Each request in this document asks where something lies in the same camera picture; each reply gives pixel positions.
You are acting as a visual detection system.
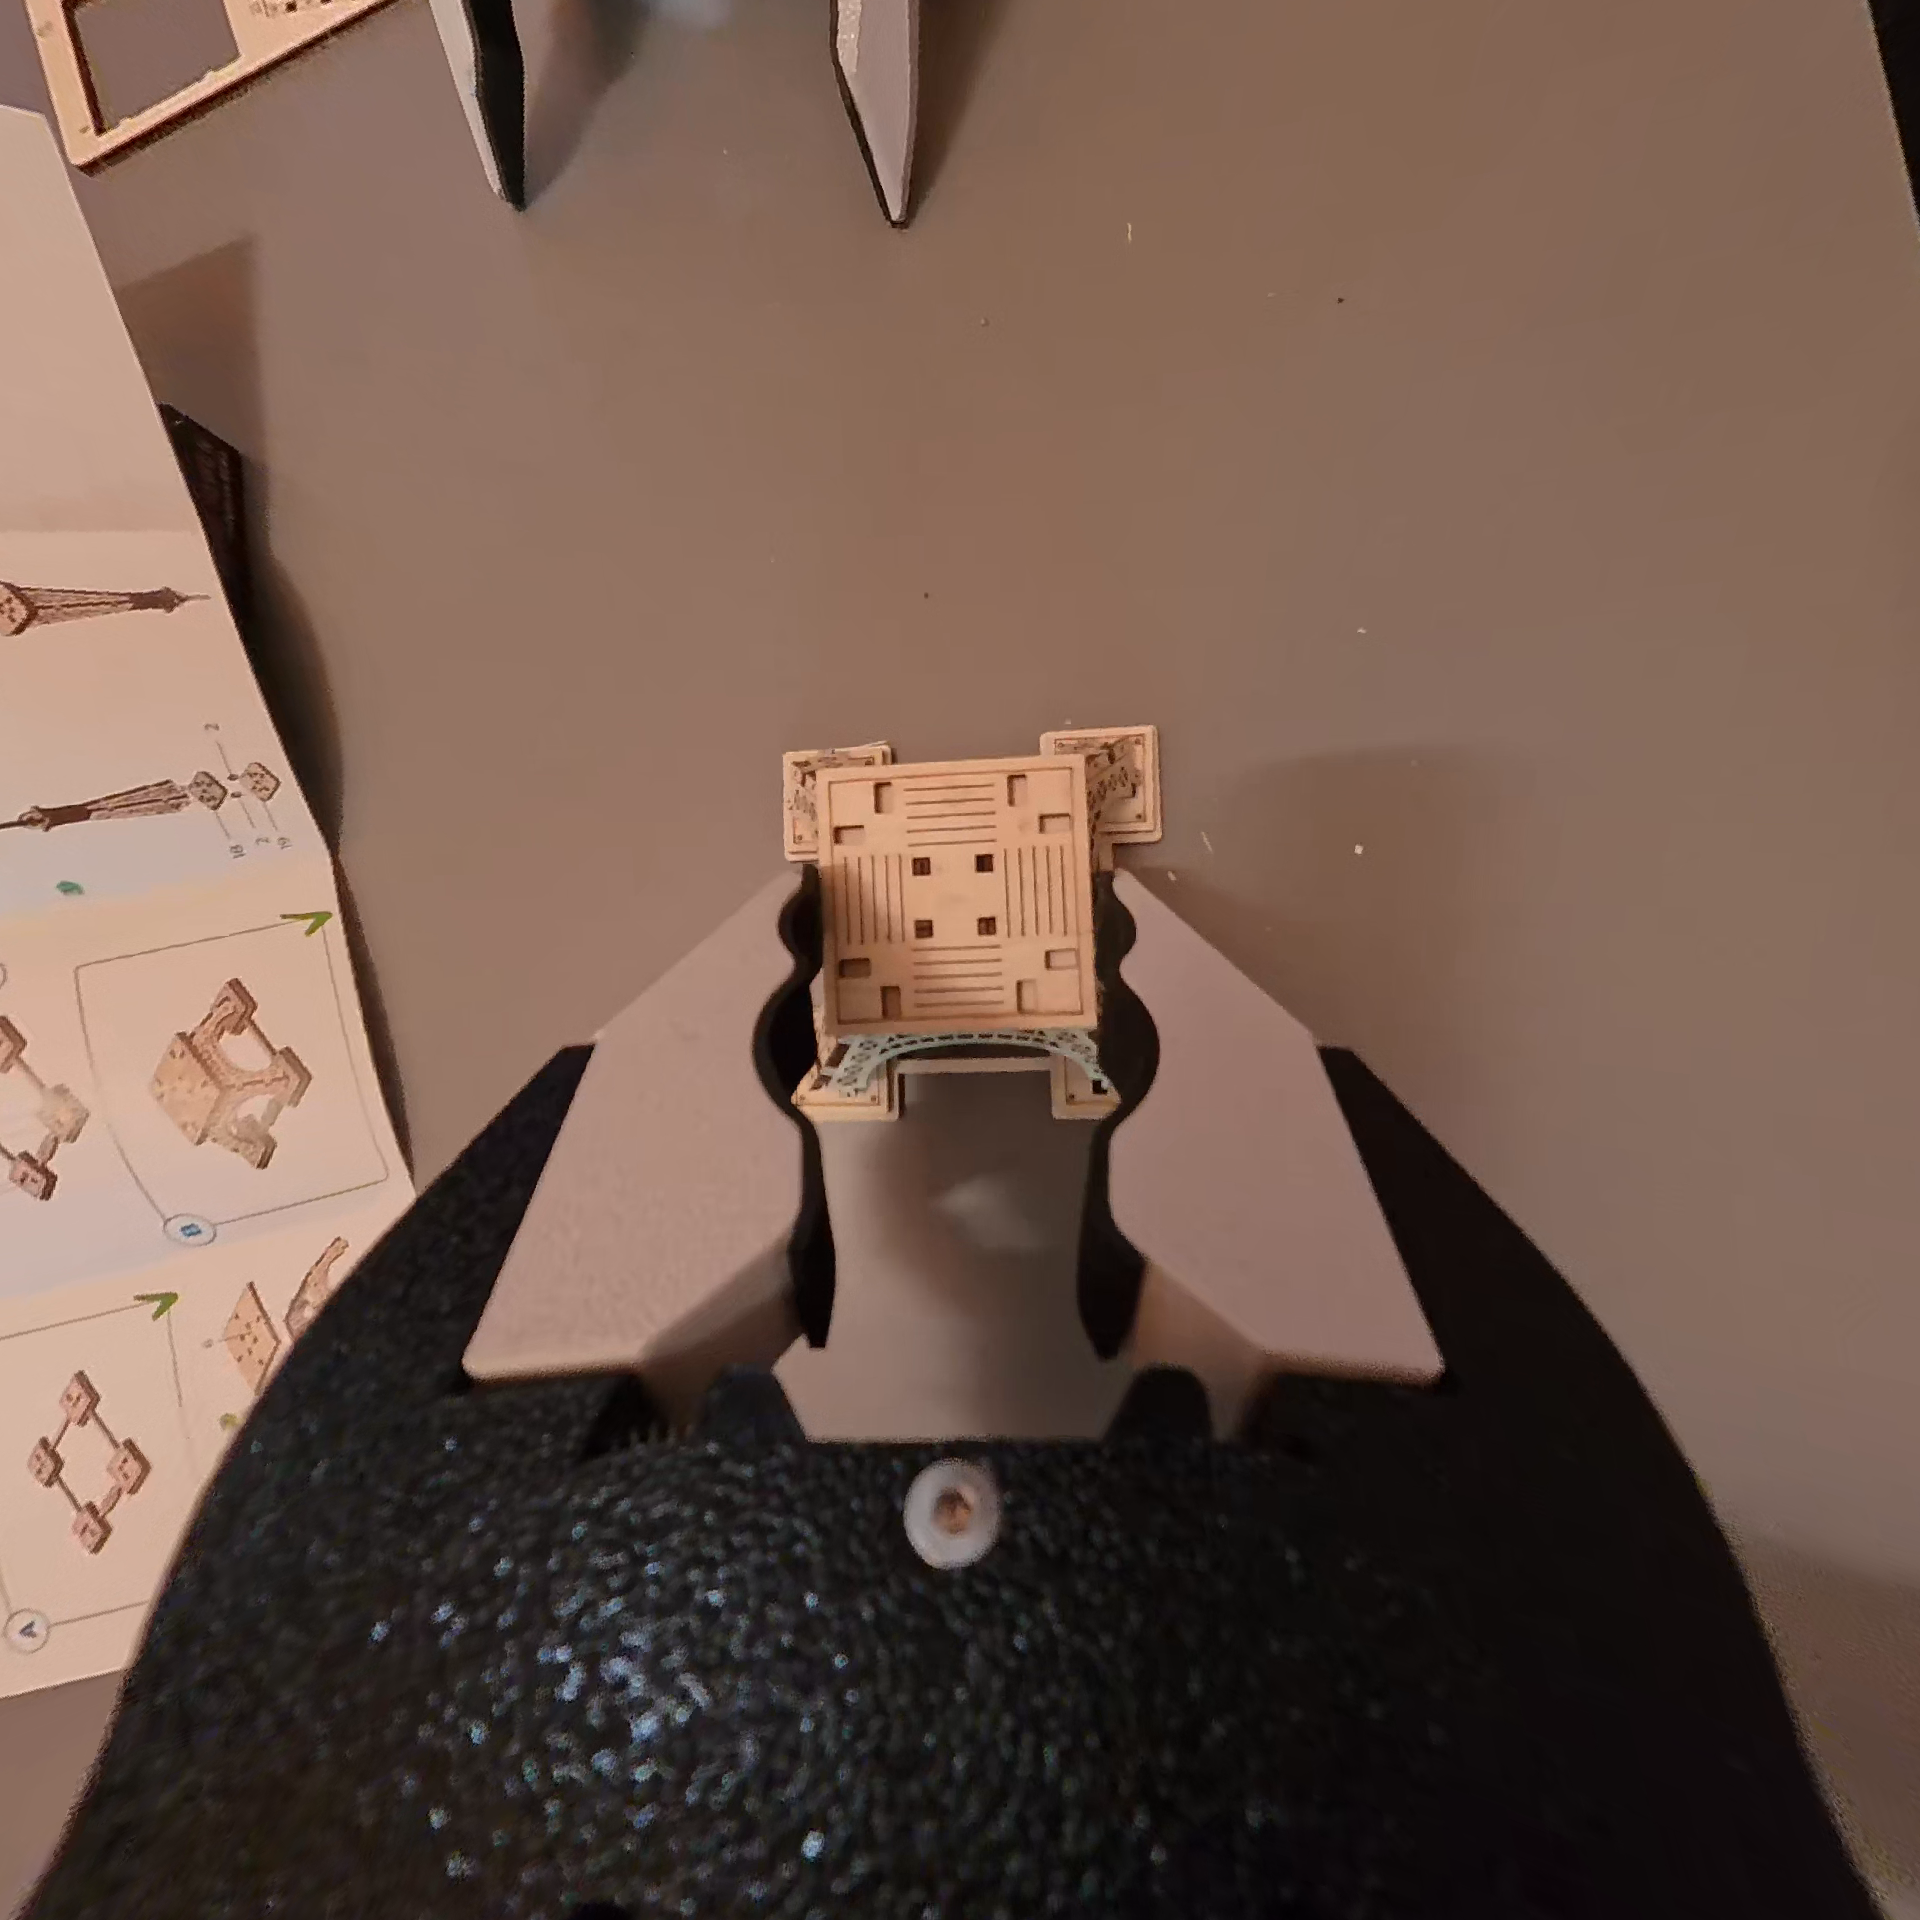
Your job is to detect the paper instruction sheet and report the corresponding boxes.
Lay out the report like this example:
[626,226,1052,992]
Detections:
[0,104,415,1704]

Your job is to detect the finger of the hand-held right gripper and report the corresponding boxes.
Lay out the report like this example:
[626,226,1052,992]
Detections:
[829,0,921,230]
[427,0,531,213]

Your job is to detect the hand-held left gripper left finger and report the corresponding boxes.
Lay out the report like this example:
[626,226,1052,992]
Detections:
[456,865,839,1383]

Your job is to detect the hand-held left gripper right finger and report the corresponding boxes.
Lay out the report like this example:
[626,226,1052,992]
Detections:
[1076,870,1448,1436]

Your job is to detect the wooden tower arch model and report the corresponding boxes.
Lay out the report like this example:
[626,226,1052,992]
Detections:
[792,759,1121,1124]

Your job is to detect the wooden laser-cut parts sheet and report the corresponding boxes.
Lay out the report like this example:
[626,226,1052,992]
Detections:
[22,0,407,170]

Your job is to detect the grey desk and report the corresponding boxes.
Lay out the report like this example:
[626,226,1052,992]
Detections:
[0,0,1920,1920]

